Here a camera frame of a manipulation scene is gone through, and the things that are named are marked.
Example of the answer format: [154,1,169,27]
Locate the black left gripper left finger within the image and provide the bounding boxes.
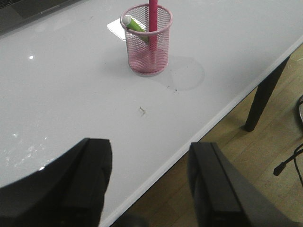
[0,138,112,227]

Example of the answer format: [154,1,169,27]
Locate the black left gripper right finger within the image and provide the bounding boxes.
[188,142,303,227]

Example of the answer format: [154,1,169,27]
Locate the green marker pen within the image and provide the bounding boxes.
[121,15,149,44]

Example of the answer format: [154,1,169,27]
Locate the pink marker pen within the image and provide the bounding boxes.
[149,0,158,51]

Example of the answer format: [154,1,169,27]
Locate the pink mesh pen holder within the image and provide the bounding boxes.
[120,2,173,75]

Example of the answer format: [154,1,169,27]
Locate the black table leg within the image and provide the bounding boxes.
[244,56,290,132]

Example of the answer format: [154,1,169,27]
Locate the grey open laptop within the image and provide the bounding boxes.
[0,0,79,36]

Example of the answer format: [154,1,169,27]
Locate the black cable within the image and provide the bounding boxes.
[273,94,303,187]

